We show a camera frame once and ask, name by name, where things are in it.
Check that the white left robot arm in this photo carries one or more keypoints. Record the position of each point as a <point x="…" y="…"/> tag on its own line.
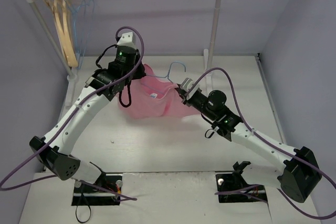
<point x="54" y="149"/>

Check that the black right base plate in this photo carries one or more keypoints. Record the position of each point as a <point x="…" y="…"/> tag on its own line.
<point x="245" y="193"/>

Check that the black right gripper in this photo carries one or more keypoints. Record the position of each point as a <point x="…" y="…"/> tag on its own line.
<point x="182" y="93"/>

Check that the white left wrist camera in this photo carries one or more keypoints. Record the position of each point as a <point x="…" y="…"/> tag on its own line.
<point x="127" y="39"/>

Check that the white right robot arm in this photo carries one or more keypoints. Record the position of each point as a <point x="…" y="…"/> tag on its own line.
<point x="293" y="170"/>

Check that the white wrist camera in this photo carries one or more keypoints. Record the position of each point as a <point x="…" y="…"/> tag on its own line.
<point x="190" y="87"/>
<point x="127" y="39"/>

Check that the wooden hanger left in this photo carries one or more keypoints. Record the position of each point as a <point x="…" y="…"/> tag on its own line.
<point x="59" y="30"/>

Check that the blue wire hanger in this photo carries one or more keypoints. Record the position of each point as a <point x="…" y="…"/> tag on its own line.
<point x="86" y="24"/>
<point x="77" y="37"/>
<point x="167" y="76"/>

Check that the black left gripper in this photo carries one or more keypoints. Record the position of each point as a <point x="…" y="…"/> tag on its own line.
<point x="139" y="70"/>

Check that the wooden hanger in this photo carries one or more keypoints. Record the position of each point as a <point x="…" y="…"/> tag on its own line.
<point x="64" y="30"/>
<point x="59" y="30"/>
<point x="68" y="32"/>

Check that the pink t shirt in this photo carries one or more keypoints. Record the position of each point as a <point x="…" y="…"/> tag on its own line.
<point x="151" y="97"/>

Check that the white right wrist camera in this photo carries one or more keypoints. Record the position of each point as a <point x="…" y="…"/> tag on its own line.
<point x="190" y="87"/>

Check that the wooden hanger middle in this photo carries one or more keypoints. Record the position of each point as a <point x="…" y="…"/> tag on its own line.
<point x="64" y="30"/>

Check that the wooden hanger right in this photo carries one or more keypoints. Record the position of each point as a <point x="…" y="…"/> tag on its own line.
<point x="68" y="32"/>

